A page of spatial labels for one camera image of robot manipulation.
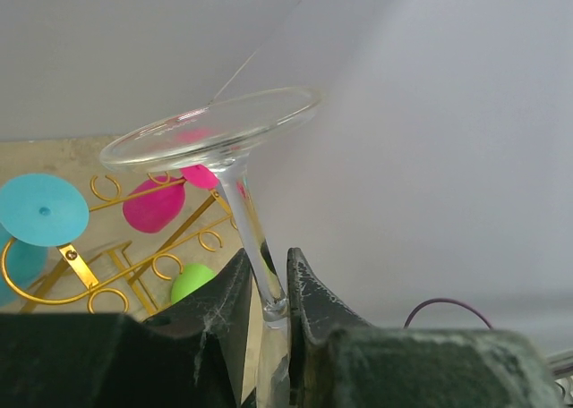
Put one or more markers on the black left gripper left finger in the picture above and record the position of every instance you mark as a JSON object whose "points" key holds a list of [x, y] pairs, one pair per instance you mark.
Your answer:
{"points": [[202, 354]]}

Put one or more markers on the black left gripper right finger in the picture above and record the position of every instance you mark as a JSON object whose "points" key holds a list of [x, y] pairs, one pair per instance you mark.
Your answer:
{"points": [[316, 314]]}

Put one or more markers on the green plastic wine glass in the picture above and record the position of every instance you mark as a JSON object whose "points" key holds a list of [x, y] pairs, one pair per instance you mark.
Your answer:
{"points": [[193, 277]]}

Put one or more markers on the pink plastic wine glass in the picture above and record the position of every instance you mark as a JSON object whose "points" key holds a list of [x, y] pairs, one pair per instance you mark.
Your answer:
{"points": [[151, 212]]}

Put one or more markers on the clear wine glass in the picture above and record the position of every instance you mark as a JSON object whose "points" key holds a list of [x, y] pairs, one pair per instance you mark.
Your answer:
{"points": [[221, 136]]}

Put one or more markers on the blue plastic wine glass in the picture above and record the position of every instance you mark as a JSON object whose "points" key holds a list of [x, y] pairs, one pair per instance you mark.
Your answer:
{"points": [[38, 212]]}

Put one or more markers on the gold wire wine glass rack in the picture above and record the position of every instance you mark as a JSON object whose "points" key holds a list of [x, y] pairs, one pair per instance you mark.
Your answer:
{"points": [[115, 268]]}

